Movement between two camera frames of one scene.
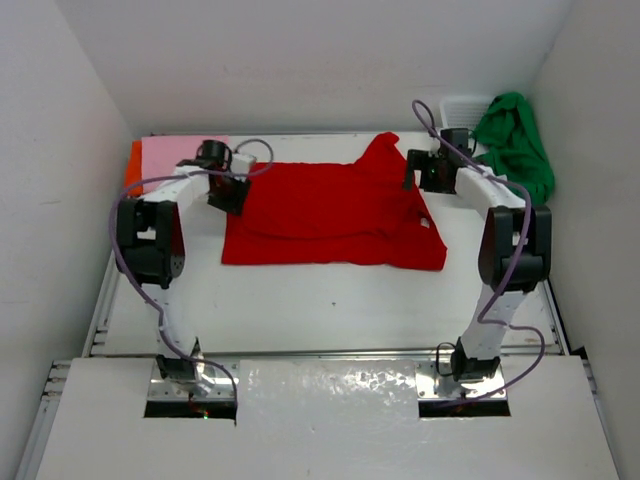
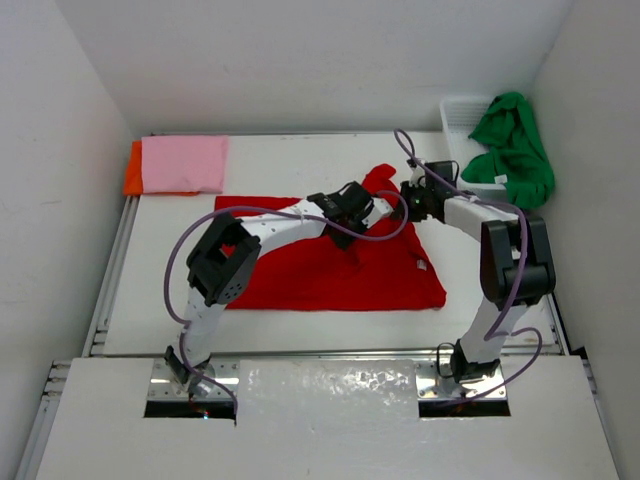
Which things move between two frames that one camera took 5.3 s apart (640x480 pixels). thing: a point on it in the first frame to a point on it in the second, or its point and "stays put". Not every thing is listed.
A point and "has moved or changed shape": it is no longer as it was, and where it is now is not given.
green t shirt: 516,147 stays put
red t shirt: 360,213 has moved or changed shape
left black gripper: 232,205 to 342,242
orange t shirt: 134,168 stays put
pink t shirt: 162,153 stays put
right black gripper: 416,161 to 407,190
